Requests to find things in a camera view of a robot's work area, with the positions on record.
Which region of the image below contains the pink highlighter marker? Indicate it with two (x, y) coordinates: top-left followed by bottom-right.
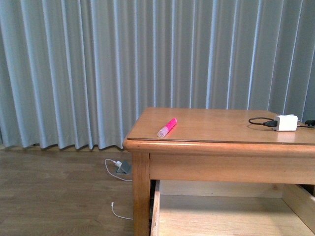
(157, 118), (177, 138)

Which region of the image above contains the wooden top drawer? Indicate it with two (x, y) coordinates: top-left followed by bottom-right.
(151, 180), (315, 236)

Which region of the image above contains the wooden nightstand cabinet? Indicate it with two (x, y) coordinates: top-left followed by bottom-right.
(123, 108), (315, 236)

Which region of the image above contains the open grey floor socket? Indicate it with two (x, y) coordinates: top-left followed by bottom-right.
(116, 161), (132, 175)

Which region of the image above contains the grey pleated curtain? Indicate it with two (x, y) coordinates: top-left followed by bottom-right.
(0, 0), (315, 148)

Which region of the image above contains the white power adapter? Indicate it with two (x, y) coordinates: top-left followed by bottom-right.
(273, 114), (298, 132)

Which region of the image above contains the white charging cable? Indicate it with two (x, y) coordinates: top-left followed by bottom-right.
(104, 158), (134, 220)

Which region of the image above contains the black usb cable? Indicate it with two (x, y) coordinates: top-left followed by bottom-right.
(248, 117), (278, 128)

